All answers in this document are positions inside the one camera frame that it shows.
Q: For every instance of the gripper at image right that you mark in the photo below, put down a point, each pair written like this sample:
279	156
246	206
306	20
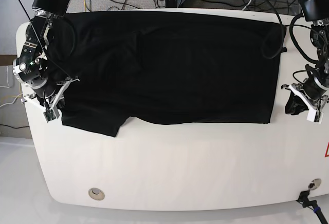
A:
309	93

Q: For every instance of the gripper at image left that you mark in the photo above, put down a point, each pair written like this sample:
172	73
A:
46	94

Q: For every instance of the black T-shirt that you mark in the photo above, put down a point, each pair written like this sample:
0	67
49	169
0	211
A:
165	68

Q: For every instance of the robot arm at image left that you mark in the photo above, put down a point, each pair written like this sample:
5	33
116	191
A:
34	67

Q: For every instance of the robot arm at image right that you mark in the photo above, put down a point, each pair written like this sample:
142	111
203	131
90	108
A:
316	12

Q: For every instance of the red warning triangle sticker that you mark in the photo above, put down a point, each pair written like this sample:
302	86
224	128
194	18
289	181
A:
327	151

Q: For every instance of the metal table grommet right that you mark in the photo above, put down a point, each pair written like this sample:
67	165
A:
314	184

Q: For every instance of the metal table grommet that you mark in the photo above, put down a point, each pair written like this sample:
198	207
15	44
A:
96	194
314	184

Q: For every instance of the metal table grommet left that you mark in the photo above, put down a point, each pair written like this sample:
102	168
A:
96	194

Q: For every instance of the wrist camera at image left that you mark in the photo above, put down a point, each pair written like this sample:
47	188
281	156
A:
51	114

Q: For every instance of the wrist camera at image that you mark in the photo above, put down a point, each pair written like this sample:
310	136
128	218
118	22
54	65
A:
51	114
315	116

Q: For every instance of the wrist camera at image right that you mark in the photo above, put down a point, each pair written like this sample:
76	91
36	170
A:
315	116

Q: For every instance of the black clamp with cable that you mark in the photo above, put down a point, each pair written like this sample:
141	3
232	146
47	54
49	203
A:
304	201

